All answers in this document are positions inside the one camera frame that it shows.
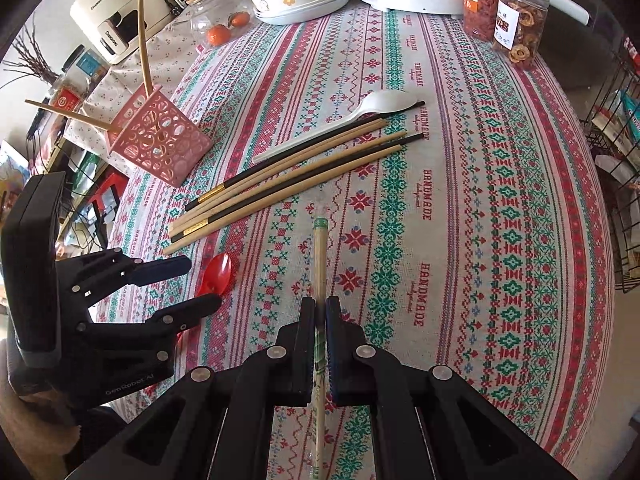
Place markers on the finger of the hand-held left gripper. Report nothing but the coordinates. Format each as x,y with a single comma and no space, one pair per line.
195,306
160,267

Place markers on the pink perforated utensil holder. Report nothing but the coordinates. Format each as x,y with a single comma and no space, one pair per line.
165,145

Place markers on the small orange fruit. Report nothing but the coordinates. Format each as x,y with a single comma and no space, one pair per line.
219,35
238,19

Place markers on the white countertop appliance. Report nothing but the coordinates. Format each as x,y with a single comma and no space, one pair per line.
115,0

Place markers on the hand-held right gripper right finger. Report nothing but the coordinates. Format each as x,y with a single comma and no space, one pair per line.
331,325

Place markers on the jar of dried fruit slices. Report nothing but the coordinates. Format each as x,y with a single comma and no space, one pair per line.
525,25

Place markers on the person's left hand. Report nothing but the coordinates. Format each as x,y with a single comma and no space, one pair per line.
35,425

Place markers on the patterned red green tablecloth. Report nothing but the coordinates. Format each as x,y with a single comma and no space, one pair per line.
450,260

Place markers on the red stool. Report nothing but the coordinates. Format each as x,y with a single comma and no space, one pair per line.
107,187

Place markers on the bamboo chopstick with green tip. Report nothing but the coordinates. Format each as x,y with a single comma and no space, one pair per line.
320,260

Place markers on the small floral print cloth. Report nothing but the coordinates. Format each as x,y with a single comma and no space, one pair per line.
165,55

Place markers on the dried twigs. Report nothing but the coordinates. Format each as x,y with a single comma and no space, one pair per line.
35,60

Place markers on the clear glass jar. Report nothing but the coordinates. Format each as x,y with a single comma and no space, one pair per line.
215,10

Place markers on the white plastic spoon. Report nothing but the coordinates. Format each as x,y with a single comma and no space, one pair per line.
385,102

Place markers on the red labelled jar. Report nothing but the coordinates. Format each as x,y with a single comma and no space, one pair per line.
70,100

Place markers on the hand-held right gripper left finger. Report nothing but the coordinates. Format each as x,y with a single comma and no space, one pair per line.
311,325

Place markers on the teal white packet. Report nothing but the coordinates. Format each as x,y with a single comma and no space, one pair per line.
629,110

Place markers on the wooden chopstick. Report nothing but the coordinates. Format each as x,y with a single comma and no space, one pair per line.
143,35
390,151
392,135
372,125
65,114

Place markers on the jar of red goji berries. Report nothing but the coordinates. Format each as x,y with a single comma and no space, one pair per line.
482,10

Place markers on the black chopstick with gold band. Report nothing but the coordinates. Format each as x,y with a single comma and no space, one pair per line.
417,136
200,201

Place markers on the white plate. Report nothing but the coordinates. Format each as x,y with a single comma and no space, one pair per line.
300,17

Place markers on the red plastic spoon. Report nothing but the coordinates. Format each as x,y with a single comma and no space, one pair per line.
217,270

